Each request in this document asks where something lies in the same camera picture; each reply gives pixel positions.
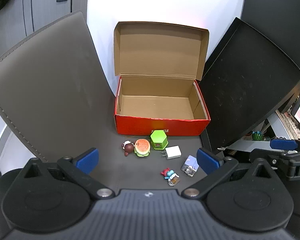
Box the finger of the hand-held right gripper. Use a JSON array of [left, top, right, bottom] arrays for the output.
[[270, 138, 300, 151], [249, 148, 297, 167]]

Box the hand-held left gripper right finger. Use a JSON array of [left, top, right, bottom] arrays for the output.
[[181, 147, 278, 200]]

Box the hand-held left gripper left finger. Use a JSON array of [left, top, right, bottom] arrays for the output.
[[22, 147, 115, 200]]

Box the pale purple cube toy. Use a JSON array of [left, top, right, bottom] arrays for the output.
[[181, 155, 199, 177]]

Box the white charger plug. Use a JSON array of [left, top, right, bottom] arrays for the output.
[[161, 146, 182, 160]]

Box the blue figure toy red hat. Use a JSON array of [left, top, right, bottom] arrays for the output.
[[161, 167, 181, 187]]

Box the brown figure toy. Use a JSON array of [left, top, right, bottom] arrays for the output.
[[122, 141, 136, 157]]

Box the green hexagonal box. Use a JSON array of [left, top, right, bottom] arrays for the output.
[[150, 129, 169, 151]]

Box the burger toy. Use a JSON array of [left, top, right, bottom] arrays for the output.
[[134, 139, 151, 158]]

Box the red cardboard box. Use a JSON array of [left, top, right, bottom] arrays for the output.
[[113, 21, 211, 137]]

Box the black mat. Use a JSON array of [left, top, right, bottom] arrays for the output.
[[197, 17, 300, 153]]

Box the black backdrop panel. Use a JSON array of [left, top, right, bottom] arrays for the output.
[[241, 0, 300, 73]]

